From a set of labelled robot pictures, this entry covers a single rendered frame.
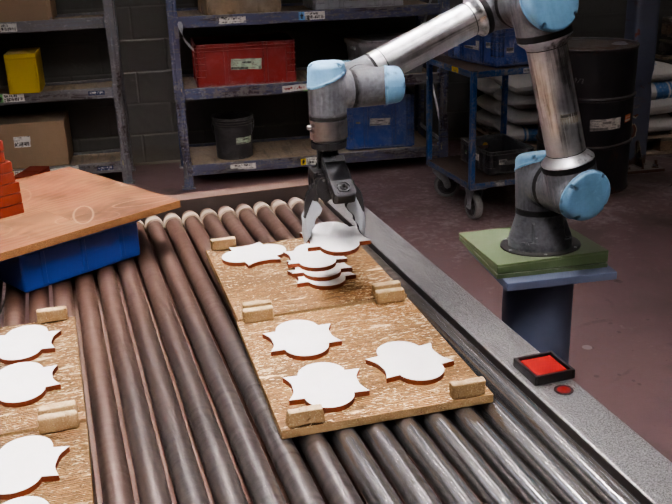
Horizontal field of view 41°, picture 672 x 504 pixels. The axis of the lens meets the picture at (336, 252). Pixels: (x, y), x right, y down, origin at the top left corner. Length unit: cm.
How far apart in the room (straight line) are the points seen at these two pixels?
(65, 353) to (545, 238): 110
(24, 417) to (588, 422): 89
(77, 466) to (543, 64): 120
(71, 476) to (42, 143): 501
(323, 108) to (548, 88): 49
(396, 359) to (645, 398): 199
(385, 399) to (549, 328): 84
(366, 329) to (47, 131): 474
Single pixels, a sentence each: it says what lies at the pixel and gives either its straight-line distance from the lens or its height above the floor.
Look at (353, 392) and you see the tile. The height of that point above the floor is 95.
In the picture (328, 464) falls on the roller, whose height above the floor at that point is 92.
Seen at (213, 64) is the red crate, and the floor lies 79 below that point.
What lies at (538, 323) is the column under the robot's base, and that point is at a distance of 219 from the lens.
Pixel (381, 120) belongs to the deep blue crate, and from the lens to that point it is 618.
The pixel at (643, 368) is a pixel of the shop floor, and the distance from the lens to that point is 363.
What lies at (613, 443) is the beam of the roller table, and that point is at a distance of 141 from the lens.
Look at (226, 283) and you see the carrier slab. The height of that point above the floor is 94.
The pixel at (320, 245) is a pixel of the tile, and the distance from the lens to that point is 177.
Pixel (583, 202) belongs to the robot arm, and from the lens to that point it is 199.
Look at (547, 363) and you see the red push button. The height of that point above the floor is 93.
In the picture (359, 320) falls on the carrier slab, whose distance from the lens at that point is 171.
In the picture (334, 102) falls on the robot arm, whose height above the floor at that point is 133.
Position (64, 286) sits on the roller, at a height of 92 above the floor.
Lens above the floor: 166
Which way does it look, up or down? 21 degrees down
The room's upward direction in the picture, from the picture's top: 2 degrees counter-clockwise
